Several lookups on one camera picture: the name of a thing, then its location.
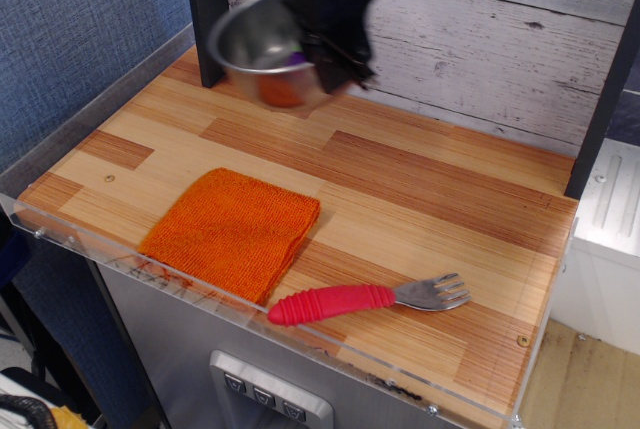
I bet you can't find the purple toy eggplant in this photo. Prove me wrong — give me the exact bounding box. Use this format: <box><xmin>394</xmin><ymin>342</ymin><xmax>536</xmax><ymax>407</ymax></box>
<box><xmin>286</xmin><ymin>51</ymin><xmax>308</xmax><ymax>66</ymax></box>

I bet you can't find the clear acrylic guard rail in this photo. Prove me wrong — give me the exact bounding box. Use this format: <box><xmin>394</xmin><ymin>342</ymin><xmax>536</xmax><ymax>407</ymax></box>
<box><xmin>1</xmin><ymin>196</ymin><xmax>561</xmax><ymax>428</ymax></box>

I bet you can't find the white side unit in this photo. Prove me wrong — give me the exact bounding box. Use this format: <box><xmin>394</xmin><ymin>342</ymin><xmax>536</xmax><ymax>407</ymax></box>
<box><xmin>550</xmin><ymin>139</ymin><xmax>639</xmax><ymax>354</ymax></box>

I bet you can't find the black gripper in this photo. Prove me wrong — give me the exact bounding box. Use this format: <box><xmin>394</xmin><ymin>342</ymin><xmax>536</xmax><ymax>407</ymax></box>
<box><xmin>289</xmin><ymin>0</ymin><xmax>376</xmax><ymax>94</ymax></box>

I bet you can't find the dark right upright post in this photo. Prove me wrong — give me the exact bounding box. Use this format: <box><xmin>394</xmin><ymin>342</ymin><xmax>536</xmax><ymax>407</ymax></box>
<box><xmin>564</xmin><ymin>0</ymin><xmax>640</xmax><ymax>199</ymax></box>

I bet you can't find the red handled metal fork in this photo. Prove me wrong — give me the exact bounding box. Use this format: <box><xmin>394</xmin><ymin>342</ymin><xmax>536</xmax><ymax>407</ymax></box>
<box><xmin>267</xmin><ymin>273</ymin><xmax>471</xmax><ymax>326</ymax></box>

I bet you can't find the orange folded cloth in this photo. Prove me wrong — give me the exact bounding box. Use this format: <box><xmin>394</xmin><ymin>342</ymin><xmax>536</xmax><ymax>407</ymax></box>
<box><xmin>138</xmin><ymin>168</ymin><xmax>321</xmax><ymax>304</ymax></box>

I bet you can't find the black braided cable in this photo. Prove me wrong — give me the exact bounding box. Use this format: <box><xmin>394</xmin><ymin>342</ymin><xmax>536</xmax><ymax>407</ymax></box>
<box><xmin>0</xmin><ymin>394</ymin><xmax>61</xmax><ymax>429</ymax></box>

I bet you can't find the stainless steel cabinet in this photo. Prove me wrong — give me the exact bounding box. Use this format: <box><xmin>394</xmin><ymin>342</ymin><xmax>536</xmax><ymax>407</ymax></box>
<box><xmin>92</xmin><ymin>261</ymin><xmax>456</xmax><ymax>428</ymax></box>

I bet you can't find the silver button control panel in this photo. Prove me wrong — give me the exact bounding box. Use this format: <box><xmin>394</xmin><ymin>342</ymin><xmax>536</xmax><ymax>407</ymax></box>
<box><xmin>209</xmin><ymin>350</ymin><xmax>334</xmax><ymax>428</ymax></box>

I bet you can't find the stainless steel pot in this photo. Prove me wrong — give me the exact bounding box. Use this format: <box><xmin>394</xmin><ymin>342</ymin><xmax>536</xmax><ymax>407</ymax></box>
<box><xmin>207</xmin><ymin>0</ymin><xmax>332</xmax><ymax>112</ymax></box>

